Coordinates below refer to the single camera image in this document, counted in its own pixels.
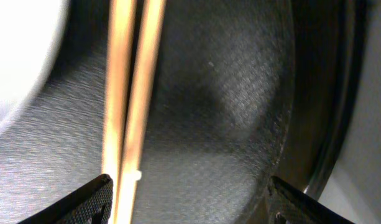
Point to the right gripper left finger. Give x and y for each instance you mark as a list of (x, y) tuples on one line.
[(91, 203)]

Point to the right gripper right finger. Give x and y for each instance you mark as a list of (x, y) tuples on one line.
[(286, 204)]

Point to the wooden chopstick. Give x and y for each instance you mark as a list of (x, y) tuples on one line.
[(138, 108), (118, 67)]

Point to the grey plate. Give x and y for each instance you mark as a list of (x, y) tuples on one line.
[(31, 33)]

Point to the round black serving tray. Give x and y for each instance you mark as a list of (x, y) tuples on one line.
[(244, 90)]

